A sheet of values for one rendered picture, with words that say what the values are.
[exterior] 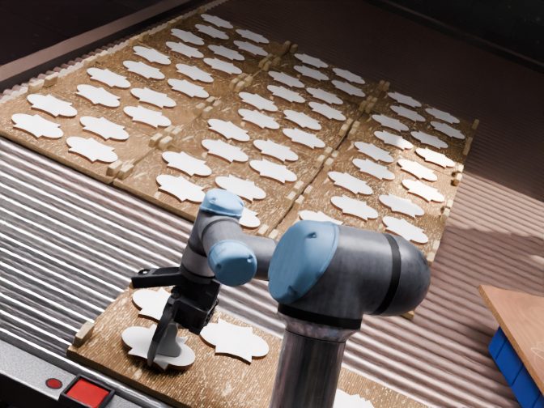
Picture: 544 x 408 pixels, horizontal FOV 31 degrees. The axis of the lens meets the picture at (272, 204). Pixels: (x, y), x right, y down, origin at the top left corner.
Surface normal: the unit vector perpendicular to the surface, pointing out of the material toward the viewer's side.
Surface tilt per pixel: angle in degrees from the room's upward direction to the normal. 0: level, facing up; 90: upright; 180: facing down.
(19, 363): 0
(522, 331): 0
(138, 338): 2
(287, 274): 82
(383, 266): 50
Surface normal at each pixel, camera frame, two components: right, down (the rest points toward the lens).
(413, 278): 0.62, -0.01
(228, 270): 0.26, 0.51
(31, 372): 0.32, -0.85
